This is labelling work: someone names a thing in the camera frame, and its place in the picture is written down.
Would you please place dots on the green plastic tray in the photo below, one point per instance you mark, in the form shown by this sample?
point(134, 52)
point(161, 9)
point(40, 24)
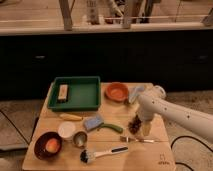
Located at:
point(84, 94)

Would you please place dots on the metal cup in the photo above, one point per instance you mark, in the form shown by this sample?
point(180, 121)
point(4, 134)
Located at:
point(80, 139)

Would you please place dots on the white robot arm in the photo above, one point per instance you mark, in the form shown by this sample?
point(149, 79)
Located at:
point(197, 122)

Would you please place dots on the dark bowl with orange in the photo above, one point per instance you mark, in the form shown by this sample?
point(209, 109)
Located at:
point(48, 145)

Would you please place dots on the dark purple grape bunch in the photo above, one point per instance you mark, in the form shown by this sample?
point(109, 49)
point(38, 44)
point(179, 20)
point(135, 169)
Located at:
point(134, 125)

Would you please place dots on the wooden table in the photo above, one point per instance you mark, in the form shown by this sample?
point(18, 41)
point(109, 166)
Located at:
point(155, 156)

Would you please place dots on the silver fork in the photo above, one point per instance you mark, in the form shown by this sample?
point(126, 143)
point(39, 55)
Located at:
point(129, 139)

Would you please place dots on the blue sponge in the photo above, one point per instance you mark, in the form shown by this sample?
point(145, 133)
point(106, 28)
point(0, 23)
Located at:
point(93, 122)

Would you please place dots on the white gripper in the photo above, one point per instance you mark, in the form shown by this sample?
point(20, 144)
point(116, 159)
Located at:
point(145, 113)

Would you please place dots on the wooden block in tray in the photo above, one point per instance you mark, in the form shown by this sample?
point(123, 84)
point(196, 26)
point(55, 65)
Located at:
point(63, 92)

